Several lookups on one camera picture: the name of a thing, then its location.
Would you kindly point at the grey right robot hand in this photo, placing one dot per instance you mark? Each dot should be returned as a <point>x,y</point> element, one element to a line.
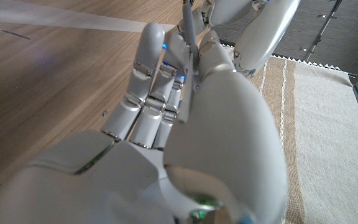
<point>222,140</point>

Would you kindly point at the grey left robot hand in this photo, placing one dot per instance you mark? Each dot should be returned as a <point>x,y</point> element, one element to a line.
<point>228,12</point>

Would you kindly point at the stretched clear tape strip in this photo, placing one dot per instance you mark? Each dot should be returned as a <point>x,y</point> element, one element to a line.
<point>57,17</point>

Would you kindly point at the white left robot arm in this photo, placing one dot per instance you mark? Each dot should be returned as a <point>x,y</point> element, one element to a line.
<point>266,34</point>

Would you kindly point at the dark grey door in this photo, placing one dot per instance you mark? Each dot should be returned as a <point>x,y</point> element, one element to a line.
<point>322,28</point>

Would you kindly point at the beige striped curtain backdrop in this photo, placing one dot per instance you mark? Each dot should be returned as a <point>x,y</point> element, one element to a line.
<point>322,140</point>

